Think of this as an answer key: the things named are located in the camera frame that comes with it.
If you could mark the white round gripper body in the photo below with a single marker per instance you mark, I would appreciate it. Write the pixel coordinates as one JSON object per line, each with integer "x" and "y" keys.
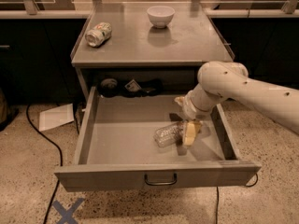
{"x": 190, "y": 108}

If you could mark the clear plastic water bottle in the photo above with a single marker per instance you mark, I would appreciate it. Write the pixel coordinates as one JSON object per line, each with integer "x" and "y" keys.
{"x": 169, "y": 135}

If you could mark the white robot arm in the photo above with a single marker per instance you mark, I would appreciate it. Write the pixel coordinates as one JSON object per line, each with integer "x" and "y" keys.
{"x": 219, "y": 81}

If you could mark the grey counter cabinet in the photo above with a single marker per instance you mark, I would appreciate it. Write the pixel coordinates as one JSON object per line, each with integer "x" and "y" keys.
{"x": 188, "y": 41}

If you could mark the black device behind drawer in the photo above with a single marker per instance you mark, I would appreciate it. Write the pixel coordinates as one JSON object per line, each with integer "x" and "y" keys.
{"x": 111, "y": 87}

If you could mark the grey open top drawer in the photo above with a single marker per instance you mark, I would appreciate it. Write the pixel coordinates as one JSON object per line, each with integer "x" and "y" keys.
{"x": 116, "y": 148}

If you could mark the white tag label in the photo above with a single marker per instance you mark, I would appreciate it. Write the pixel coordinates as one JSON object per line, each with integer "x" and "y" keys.
{"x": 132, "y": 86}

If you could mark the white ceramic bowl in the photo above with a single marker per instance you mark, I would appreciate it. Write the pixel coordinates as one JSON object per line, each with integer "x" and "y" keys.
{"x": 160, "y": 16}

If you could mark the crushed green soda can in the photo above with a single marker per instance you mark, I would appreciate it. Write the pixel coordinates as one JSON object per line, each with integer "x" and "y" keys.
{"x": 99, "y": 34}

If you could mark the white paper sheet on floor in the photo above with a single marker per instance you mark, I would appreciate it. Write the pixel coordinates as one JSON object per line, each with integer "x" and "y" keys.
{"x": 55, "y": 117}

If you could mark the blue tape cross marker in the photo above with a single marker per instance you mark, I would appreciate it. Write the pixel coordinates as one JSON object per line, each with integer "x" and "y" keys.
{"x": 67, "y": 214}

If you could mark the black metal drawer handle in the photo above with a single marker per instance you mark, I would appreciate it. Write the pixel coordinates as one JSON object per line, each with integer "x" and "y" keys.
{"x": 161, "y": 183}

